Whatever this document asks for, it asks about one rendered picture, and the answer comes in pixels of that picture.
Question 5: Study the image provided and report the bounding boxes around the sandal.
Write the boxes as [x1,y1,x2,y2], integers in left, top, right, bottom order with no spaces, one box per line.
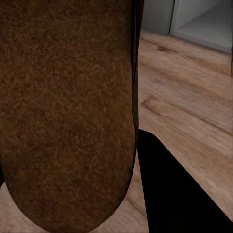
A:
[0,0,145,233]

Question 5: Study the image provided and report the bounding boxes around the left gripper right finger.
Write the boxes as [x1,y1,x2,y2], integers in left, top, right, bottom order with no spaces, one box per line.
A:
[137,129,233,233]

